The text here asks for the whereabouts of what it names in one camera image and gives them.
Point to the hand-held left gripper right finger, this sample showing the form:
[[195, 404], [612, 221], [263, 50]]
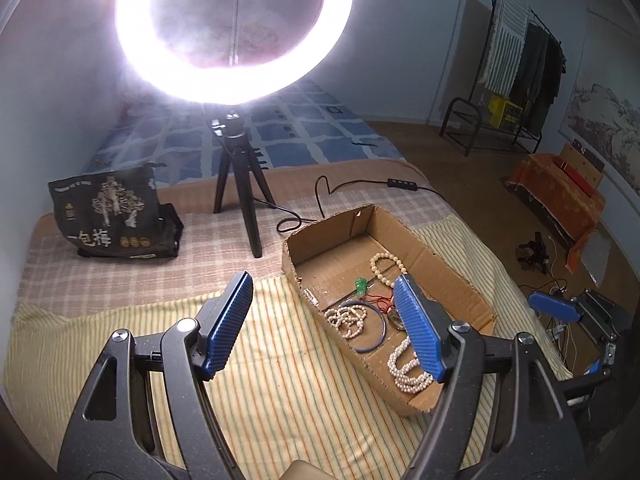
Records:
[[420, 330]]

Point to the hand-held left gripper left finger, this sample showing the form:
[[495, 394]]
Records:
[[225, 330]]

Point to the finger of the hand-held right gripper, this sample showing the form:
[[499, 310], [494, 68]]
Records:
[[555, 305], [595, 369]]

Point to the dark blue bangle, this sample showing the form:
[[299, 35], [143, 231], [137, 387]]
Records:
[[372, 345]]

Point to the cardboard box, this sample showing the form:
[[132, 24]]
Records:
[[440, 280]]

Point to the amber brown trinket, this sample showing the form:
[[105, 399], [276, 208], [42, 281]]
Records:
[[395, 321]]

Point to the black device on floor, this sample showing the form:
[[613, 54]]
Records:
[[534, 252]]

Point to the grey panel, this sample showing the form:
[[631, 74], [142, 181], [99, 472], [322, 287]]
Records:
[[597, 260]]

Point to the checkered beige blanket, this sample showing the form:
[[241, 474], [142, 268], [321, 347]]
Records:
[[200, 260]]

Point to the orange cloth covered furniture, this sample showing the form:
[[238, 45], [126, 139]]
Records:
[[550, 195]]

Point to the black tripod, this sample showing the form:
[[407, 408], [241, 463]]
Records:
[[247, 200]]

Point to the cardboard panel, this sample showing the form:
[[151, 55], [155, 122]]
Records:
[[580, 165]]

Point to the black printed bag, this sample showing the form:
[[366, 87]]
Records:
[[115, 215]]

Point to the yellow crate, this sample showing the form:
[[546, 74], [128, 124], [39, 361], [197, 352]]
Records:
[[505, 112]]

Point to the blue patterned sheet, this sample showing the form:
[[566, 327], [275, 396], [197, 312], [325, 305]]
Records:
[[300, 130]]

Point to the black metal stand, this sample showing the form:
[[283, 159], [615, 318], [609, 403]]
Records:
[[462, 105]]

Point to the dark hanging clothes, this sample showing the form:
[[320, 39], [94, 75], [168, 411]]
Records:
[[537, 75]]

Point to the white striped hanging cloth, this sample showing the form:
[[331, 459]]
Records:
[[505, 40]]

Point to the black clothes rack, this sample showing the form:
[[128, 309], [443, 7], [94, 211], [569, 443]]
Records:
[[492, 20]]

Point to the landscape wall poster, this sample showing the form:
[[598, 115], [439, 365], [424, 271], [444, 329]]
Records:
[[610, 125]]

